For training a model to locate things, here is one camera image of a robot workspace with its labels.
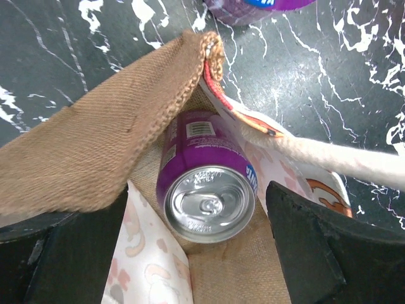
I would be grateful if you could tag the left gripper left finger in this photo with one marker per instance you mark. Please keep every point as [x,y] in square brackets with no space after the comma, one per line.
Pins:
[60,257]

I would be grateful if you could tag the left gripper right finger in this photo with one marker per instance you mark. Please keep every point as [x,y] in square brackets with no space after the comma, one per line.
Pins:
[327,257]

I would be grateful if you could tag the purple soda can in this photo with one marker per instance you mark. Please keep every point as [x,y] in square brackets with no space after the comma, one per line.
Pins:
[206,186]
[244,12]

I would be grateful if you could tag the brown canvas tote bag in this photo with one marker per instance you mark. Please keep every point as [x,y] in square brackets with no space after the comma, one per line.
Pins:
[112,139]

